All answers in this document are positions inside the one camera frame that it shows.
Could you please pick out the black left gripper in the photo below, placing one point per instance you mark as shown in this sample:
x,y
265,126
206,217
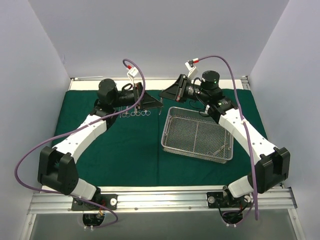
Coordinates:
x,y
138,97

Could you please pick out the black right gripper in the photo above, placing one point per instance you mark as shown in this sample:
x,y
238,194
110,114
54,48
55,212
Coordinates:
x,y
181,88

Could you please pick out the silver surgical scissors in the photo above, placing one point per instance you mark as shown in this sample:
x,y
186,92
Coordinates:
x,y
145,113

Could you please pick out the silver surgical clamp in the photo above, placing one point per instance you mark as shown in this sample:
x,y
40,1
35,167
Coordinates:
x,y
125,113

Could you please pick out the metal mesh instrument tray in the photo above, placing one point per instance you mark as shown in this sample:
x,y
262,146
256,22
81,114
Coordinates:
x,y
186,132

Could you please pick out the green surgical drape cloth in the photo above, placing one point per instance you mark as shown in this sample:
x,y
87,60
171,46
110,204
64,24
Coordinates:
x,y
130,153

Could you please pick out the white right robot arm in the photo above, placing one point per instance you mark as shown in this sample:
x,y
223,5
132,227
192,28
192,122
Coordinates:
x,y
269,164

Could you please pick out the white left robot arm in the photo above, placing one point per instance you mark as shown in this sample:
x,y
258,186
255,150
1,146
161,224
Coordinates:
x,y
57,165

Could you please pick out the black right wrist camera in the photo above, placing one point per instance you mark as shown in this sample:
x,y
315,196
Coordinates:
x,y
191,67

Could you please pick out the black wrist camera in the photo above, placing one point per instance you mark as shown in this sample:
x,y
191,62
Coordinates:
x,y
191,67
132,72

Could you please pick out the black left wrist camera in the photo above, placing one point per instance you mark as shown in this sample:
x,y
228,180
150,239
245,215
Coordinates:
x,y
132,72

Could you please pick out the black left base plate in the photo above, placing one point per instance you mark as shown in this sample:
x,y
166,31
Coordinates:
x,y
109,201

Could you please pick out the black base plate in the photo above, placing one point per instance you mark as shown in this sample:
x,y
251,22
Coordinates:
x,y
223,199
109,201

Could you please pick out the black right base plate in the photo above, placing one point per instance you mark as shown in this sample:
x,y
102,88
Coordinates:
x,y
223,199

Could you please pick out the aluminium frame rail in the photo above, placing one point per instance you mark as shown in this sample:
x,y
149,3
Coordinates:
x,y
159,199

